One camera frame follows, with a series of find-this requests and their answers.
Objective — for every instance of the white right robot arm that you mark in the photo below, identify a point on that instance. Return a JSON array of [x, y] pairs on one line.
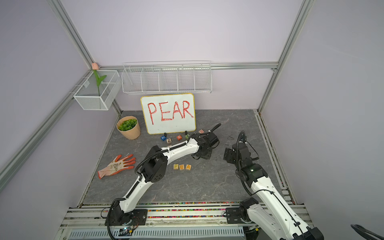
[[279, 221]]

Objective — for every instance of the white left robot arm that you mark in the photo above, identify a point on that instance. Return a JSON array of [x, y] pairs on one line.
[[153, 168]]

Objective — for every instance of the wooden pot green plant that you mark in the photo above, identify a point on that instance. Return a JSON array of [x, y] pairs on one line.
[[129, 127]]

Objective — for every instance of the long white wire basket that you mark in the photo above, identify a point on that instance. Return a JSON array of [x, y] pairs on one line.
[[167, 77]]

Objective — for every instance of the artificial pink tulip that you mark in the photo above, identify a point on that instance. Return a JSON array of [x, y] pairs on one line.
[[99, 79]]

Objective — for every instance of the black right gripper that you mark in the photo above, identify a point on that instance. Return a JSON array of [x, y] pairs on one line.
[[228, 155]]

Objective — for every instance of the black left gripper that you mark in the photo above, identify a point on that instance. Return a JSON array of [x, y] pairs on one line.
[[207, 157]]

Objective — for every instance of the orange work glove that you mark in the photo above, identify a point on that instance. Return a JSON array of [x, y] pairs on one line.
[[117, 165]]

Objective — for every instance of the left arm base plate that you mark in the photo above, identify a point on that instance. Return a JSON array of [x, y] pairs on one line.
[[137, 217]]

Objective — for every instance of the small white wire basket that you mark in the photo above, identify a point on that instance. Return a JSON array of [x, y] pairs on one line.
[[87, 94]]

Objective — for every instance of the whiteboard with PEAR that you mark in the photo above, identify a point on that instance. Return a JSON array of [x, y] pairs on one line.
[[173, 113]]

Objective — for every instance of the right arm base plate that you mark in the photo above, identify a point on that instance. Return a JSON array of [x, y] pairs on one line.
[[236, 216]]

